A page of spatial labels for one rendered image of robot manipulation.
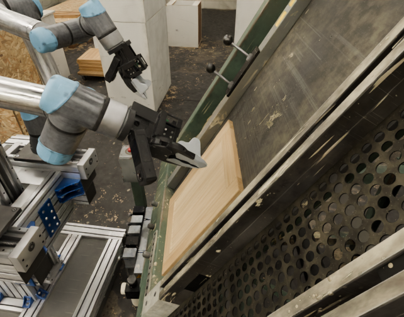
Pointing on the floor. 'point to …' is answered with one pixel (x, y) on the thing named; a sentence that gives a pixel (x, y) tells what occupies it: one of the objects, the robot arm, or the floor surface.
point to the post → (139, 194)
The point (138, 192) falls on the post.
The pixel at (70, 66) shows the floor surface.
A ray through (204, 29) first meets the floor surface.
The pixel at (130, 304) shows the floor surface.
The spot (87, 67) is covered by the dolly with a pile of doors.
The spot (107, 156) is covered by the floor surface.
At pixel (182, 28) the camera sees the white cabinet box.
